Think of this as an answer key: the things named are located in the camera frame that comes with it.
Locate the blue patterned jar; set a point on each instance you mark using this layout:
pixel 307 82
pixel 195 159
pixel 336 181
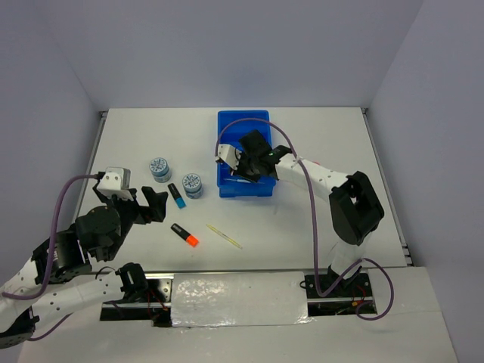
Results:
pixel 160 170
pixel 192 185

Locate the orange highlighter marker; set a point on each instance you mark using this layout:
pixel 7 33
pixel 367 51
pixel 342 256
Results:
pixel 185 235

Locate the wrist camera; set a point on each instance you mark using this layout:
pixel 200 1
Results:
pixel 229 155
pixel 115 182

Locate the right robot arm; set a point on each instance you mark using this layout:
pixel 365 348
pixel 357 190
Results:
pixel 355 208

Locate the blue highlighter marker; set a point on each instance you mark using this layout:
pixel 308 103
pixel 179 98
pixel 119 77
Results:
pixel 179 201

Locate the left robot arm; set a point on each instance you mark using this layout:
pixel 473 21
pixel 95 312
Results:
pixel 37 294

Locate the yellow thin pen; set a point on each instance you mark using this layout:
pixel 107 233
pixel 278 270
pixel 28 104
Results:
pixel 224 236

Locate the blue thin pen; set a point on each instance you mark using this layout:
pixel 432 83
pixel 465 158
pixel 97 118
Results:
pixel 238 180

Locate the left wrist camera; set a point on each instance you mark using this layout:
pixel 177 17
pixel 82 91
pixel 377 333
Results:
pixel 115 182

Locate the white foil panel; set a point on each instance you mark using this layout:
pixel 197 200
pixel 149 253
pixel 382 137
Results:
pixel 238 299

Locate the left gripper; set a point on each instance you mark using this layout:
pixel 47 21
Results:
pixel 155 212

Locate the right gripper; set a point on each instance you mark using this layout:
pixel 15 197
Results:
pixel 240 172

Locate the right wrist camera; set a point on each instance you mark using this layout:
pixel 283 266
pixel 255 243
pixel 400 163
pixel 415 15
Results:
pixel 229 155

